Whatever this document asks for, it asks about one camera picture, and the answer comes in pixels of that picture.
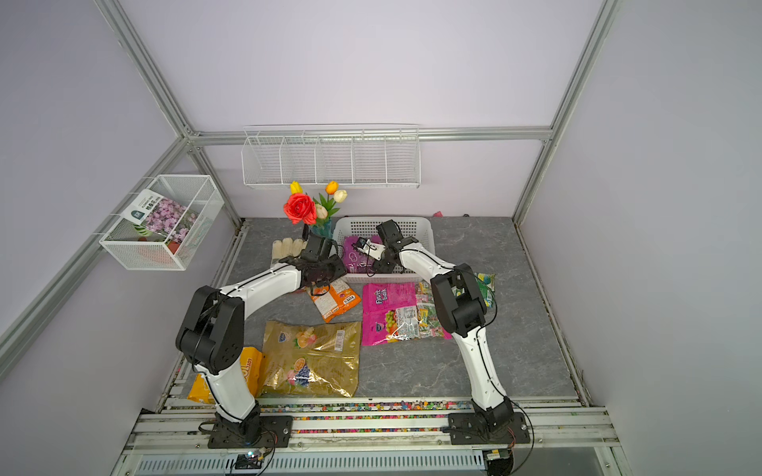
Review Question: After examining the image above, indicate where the purple grape candy bag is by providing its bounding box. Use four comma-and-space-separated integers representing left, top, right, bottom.
343, 235, 375, 274

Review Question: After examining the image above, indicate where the white plastic basket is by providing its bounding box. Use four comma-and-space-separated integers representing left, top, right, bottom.
333, 216, 435, 285

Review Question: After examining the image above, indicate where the yellow orange candy bag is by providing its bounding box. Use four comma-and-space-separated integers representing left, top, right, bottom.
188, 347, 264, 405

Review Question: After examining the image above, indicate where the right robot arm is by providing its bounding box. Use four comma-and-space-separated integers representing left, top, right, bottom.
355, 238, 521, 441

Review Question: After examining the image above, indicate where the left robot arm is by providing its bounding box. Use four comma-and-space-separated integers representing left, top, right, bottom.
176, 255, 347, 448

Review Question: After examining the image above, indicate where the cream work glove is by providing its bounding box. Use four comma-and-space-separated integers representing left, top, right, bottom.
271, 238, 306, 266

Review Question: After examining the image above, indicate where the orange white snack packet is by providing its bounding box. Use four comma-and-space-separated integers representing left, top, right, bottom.
310, 279, 361, 323

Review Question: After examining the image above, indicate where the pink fruit candy bag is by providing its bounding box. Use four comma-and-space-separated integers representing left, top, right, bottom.
361, 281, 452, 346

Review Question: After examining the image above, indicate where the glass vase with flowers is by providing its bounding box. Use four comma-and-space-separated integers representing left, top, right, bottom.
283, 182, 348, 238

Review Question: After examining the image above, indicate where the gold candy bag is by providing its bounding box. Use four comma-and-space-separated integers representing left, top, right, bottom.
259, 321, 361, 398

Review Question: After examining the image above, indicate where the green candy packet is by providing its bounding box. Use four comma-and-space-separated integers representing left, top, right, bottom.
452, 273, 496, 309

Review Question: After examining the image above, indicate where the purple flower seed packet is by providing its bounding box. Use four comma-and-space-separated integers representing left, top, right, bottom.
120, 188, 198, 245

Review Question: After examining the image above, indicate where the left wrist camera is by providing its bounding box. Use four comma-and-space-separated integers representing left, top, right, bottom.
301, 234, 333, 263

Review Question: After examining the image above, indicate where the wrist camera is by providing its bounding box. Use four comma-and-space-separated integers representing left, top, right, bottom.
301, 234, 333, 263
376, 220, 404, 247

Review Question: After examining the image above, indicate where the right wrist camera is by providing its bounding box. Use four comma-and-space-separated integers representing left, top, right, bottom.
376, 220, 404, 247

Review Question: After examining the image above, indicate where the white wire wall shelf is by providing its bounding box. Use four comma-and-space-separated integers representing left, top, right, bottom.
241, 124, 422, 188

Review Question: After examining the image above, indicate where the white wire side basket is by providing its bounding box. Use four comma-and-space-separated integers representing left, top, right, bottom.
99, 175, 224, 271

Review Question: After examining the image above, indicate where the aluminium mounting rail frame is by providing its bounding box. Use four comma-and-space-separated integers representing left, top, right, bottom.
114, 397, 631, 475

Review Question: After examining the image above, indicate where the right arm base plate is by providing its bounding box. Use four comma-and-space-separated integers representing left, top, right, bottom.
441, 413, 532, 446

